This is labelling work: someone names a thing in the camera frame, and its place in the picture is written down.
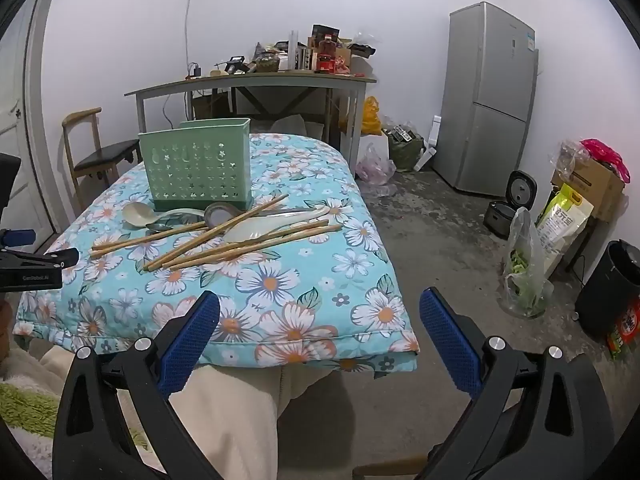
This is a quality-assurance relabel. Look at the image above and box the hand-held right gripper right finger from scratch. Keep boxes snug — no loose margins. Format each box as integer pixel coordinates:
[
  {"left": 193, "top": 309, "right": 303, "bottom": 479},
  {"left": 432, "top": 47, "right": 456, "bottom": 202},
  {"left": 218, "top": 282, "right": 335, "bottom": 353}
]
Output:
[{"left": 415, "top": 287, "right": 616, "bottom": 480}]

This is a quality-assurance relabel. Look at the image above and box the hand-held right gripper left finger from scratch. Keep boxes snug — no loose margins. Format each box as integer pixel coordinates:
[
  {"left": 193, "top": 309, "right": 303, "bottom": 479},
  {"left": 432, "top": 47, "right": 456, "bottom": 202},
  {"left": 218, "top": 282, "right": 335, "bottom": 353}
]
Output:
[{"left": 52, "top": 290, "right": 223, "bottom": 480}]

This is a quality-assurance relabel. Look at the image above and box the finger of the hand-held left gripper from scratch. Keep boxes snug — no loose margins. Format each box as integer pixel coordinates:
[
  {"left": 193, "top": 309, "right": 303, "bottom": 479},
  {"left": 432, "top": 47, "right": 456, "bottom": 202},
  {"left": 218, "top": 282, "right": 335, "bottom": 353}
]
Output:
[
  {"left": 0, "top": 229, "right": 37, "bottom": 248},
  {"left": 0, "top": 246, "right": 80, "bottom": 272}
]

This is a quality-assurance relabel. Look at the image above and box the pile of wooden chopsticks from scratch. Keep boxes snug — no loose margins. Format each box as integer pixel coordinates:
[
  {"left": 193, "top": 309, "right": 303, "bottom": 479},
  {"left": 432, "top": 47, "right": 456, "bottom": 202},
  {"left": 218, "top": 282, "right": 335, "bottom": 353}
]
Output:
[{"left": 90, "top": 194, "right": 343, "bottom": 273}]

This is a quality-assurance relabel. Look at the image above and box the cream plastic spoon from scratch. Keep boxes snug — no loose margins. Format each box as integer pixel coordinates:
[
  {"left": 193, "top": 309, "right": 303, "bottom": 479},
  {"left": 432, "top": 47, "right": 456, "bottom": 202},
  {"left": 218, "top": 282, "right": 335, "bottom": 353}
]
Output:
[{"left": 123, "top": 202, "right": 208, "bottom": 232}]

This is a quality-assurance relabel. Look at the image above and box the dark green plastic spoon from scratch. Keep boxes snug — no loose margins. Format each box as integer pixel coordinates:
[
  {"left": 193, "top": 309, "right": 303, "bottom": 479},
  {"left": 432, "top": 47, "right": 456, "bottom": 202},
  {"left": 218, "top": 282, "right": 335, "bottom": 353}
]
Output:
[{"left": 145, "top": 212, "right": 206, "bottom": 235}]

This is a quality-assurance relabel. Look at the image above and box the large white plastic spoon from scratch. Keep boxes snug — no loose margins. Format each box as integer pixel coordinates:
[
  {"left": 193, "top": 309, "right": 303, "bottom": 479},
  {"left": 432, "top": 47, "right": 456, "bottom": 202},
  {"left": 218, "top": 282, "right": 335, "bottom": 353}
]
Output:
[{"left": 222, "top": 205, "right": 332, "bottom": 247}]

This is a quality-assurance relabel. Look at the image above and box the green plastic utensil holder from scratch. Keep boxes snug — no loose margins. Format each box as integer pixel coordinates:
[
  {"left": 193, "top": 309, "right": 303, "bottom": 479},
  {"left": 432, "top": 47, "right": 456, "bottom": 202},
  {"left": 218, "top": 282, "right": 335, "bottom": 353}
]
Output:
[{"left": 138, "top": 118, "right": 254, "bottom": 211}]

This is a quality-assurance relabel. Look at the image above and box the clear bag of vegetables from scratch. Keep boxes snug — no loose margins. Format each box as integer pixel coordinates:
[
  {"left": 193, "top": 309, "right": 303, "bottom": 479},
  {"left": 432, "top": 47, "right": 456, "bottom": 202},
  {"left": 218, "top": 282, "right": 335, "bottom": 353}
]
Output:
[{"left": 497, "top": 207, "right": 555, "bottom": 318}]

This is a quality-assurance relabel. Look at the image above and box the wooden chair black seat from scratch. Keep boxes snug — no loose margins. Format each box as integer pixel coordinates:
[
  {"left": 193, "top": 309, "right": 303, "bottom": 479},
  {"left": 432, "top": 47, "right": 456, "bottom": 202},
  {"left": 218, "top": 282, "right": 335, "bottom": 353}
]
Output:
[{"left": 62, "top": 107, "right": 143, "bottom": 211}]

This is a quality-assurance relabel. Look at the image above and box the blue floral quilt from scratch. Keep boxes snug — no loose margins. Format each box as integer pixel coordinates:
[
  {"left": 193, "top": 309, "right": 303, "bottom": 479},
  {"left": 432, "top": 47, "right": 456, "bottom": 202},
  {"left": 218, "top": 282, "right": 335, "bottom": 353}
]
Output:
[{"left": 12, "top": 132, "right": 421, "bottom": 373}]

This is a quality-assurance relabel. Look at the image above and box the black rice cooker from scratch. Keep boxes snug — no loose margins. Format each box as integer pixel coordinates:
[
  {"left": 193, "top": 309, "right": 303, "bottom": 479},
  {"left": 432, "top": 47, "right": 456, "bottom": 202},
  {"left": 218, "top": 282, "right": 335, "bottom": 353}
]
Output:
[{"left": 482, "top": 170, "right": 538, "bottom": 241}]

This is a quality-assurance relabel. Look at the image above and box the white door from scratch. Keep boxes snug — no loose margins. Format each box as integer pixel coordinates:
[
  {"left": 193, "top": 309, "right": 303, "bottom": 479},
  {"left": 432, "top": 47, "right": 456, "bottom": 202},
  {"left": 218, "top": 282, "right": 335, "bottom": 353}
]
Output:
[{"left": 0, "top": 0, "right": 61, "bottom": 241}]

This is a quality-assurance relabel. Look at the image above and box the yellow rice bag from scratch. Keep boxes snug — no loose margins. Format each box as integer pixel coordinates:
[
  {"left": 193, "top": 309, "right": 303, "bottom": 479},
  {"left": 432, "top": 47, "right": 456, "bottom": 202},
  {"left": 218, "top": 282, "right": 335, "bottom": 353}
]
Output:
[{"left": 535, "top": 182, "right": 596, "bottom": 281}]

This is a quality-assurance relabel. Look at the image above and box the black bin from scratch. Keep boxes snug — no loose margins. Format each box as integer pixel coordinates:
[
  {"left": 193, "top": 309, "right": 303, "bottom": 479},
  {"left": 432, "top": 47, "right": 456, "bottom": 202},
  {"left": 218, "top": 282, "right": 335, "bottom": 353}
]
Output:
[{"left": 574, "top": 240, "right": 640, "bottom": 341}]

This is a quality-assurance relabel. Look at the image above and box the red packet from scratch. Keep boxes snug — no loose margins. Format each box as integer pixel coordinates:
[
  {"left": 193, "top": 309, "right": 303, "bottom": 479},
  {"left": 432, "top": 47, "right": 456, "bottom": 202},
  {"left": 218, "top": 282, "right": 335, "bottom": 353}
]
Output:
[{"left": 606, "top": 297, "right": 640, "bottom": 361}]

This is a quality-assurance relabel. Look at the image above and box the white pink plastic bag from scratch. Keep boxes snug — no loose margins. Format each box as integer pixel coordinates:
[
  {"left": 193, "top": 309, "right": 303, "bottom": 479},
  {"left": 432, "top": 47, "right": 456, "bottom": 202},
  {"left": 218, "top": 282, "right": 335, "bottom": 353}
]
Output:
[{"left": 355, "top": 142, "right": 398, "bottom": 186}]

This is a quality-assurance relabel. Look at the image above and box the green sack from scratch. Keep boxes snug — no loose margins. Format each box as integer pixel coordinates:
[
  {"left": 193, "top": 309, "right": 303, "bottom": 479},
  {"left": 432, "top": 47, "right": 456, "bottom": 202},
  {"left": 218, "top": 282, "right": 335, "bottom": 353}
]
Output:
[{"left": 382, "top": 122, "right": 426, "bottom": 172}]

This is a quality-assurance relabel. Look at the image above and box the white plastic panel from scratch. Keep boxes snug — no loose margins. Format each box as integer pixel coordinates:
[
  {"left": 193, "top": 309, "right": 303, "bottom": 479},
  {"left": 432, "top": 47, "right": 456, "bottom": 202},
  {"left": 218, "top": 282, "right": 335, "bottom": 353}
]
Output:
[{"left": 412, "top": 115, "right": 443, "bottom": 171}]

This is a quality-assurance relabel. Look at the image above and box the brown cardboard box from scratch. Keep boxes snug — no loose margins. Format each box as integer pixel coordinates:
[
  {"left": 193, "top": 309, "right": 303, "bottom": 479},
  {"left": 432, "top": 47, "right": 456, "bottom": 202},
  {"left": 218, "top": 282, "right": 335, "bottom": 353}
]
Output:
[{"left": 192, "top": 92, "right": 233, "bottom": 121}]

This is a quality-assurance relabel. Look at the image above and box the large cardboard box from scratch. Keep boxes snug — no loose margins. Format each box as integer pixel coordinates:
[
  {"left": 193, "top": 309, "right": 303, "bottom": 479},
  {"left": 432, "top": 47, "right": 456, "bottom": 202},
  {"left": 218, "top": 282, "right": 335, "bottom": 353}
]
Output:
[{"left": 550, "top": 157, "right": 626, "bottom": 223}]

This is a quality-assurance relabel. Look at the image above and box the orange plastic bag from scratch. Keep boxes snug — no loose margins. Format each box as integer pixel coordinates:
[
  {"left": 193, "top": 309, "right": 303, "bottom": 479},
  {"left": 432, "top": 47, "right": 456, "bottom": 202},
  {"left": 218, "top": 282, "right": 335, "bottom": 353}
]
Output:
[{"left": 340, "top": 96, "right": 383, "bottom": 136}]

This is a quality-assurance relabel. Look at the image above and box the silver refrigerator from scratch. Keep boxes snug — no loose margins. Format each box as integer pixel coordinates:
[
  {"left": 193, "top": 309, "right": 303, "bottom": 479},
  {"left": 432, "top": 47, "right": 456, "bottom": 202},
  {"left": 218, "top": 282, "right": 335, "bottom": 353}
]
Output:
[{"left": 431, "top": 1, "right": 540, "bottom": 198}]

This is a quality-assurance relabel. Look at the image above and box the red label oil bottle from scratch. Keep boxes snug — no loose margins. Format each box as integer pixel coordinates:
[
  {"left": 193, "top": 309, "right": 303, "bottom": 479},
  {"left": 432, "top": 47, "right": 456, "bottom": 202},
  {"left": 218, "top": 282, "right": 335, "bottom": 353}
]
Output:
[{"left": 317, "top": 34, "right": 338, "bottom": 73}]

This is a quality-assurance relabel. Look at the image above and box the thin wall cable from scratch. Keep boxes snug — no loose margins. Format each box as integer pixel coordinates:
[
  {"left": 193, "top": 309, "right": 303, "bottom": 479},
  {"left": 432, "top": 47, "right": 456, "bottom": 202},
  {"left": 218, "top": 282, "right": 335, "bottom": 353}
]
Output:
[{"left": 184, "top": 0, "right": 197, "bottom": 66}]

